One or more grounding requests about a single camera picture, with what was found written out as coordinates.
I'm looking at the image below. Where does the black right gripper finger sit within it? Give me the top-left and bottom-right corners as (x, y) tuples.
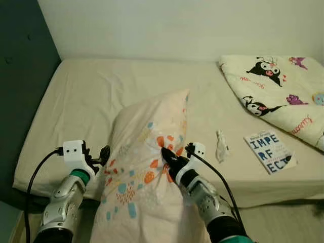
(161, 147), (179, 168)

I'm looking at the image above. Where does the pink pillow with coloured dots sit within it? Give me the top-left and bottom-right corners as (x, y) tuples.
(90, 89), (211, 243)

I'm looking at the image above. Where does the white wrapper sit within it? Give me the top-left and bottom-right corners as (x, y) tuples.
(216, 130), (230, 164)

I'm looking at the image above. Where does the white book with blue letters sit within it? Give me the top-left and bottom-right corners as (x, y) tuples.
(244, 131), (297, 175)

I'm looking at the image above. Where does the cream cartoon print quilt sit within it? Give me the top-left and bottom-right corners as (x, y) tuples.
(218, 55), (324, 152)

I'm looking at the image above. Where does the bed with beige sheet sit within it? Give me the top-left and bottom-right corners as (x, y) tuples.
(13, 57), (324, 208)

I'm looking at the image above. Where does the dark green upholstered headboard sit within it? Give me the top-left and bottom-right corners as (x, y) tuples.
(0, 0), (61, 208)

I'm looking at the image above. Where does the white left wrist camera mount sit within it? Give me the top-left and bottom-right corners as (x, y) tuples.
(63, 140), (96, 175)

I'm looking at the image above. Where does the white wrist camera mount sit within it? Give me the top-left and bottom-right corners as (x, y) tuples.
(175, 143), (207, 175)
(63, 140), (96, 175)

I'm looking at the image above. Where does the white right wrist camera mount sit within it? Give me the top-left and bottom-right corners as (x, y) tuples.
(175, 143), (207, 175)

